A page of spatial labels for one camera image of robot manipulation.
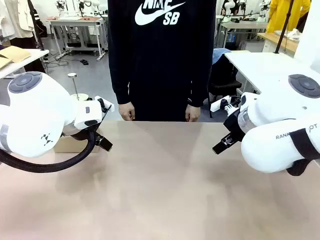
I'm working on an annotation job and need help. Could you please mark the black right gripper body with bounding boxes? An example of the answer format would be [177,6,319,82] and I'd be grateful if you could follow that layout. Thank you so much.
[223,109,247,142]

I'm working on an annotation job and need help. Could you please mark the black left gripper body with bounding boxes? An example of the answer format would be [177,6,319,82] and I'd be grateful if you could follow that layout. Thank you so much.
[61,122,101,141]

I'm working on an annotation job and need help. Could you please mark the brown cardboard cup carrier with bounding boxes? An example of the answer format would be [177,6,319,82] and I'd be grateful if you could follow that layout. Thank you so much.
[53,128,102,154]

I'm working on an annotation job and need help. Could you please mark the person's right hand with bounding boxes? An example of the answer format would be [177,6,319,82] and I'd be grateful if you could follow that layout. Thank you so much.
[118,102,137,122]

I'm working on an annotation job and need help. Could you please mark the person's left hand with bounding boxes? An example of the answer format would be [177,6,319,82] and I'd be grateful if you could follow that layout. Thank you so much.
[185,104,201,123]

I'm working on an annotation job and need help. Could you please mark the black chair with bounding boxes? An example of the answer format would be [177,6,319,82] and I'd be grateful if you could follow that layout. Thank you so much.
[208,79,243,119]

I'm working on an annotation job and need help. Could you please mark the metal disc stand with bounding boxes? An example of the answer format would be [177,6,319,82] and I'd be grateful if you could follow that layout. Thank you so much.
[67,72,89,102]

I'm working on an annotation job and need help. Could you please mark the large white table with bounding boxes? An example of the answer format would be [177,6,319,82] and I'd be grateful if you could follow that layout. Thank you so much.
[223,50,320,96]

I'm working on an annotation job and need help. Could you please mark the blue cloth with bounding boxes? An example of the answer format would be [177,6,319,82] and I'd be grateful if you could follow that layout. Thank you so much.
[212,47,232,66]

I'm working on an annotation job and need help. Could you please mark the white side table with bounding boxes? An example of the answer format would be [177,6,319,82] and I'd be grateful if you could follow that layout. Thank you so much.
[0,48,50,80]

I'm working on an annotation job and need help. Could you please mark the wooden top table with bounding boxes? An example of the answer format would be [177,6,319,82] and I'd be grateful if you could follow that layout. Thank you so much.
[257,32,300,54]

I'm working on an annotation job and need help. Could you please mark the person in black hoodie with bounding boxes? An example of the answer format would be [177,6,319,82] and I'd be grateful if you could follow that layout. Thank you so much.
[106,0,217,123]

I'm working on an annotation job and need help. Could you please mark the large brown paper envelope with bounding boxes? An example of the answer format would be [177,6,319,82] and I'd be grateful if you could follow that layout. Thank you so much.
[0,45,32,64]

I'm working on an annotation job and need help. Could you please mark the small brown paper envelope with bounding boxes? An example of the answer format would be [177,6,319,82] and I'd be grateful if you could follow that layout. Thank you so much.
[0,58,13,70]

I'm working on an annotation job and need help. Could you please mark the grey background desk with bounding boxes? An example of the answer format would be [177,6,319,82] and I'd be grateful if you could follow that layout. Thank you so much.
[219,20,270,49]

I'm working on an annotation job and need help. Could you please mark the grey workbench with red mat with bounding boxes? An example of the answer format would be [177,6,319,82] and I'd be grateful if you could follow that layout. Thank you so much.
[45,16,109,62]

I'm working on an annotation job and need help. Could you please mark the black tripod pole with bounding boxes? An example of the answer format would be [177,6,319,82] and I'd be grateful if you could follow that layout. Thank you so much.
[273,0,295,55]

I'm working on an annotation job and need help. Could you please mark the black stand pole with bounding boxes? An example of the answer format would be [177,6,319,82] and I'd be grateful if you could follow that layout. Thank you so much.
[26,0,46,52]

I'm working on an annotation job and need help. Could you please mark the person in yellow coat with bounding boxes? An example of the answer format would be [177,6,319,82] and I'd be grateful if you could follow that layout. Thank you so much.
[265,0,312,35]

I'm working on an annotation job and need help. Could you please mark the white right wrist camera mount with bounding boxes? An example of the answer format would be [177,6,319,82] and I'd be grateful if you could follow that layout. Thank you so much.
[210,95,243,114]

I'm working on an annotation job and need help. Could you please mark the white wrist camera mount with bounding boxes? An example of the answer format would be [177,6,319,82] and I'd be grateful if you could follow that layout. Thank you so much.
[210,95,243,114]
[94,95,116,113]

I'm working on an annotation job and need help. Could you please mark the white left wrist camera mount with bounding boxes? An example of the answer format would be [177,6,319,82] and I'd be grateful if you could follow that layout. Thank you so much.
[94,95,116,113]

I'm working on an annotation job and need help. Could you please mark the black sleeved left arm cable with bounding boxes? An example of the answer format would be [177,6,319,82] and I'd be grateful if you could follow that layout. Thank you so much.
[0,129,99,174]

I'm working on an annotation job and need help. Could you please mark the floor cables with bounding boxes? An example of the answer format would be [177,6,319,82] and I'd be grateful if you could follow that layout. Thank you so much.
[42,52,69,68]

